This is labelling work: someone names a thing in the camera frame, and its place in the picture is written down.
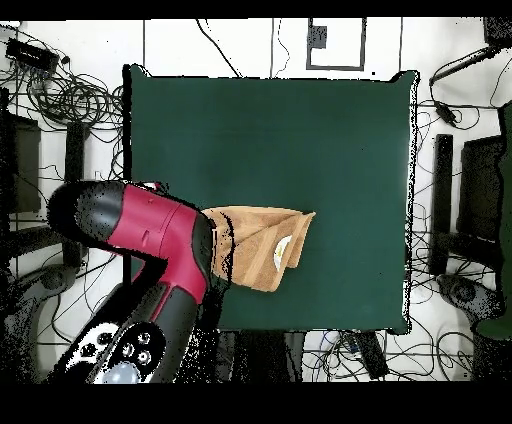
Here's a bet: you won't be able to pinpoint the orange terry towel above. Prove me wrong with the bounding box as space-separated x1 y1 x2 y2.
201 205 317 293

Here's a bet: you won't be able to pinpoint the dark green table cloth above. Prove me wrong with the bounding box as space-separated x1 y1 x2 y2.
122 63 420 336

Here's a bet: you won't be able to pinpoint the black power brick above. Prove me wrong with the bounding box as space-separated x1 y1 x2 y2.
353 330 390 380

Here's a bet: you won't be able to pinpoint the black power adapter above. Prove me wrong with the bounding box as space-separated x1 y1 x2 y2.
434 100 460 126

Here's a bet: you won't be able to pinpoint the grey tripod base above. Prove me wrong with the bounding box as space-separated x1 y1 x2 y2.
436 273 504 321
0 263 78 383

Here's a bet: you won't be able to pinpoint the black multi-port hub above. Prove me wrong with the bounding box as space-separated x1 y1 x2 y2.
5 37 60 74

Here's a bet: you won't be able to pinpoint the black box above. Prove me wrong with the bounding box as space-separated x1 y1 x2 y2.
482 16 512 48

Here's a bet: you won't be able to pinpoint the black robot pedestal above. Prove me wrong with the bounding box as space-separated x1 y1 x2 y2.
215 330 306 383

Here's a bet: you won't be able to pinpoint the black metal stand frame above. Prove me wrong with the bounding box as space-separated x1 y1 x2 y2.
428 133 506 277
0 87 88 269

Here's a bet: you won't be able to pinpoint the tangled black cables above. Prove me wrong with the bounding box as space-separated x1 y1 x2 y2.
0 23 125 135

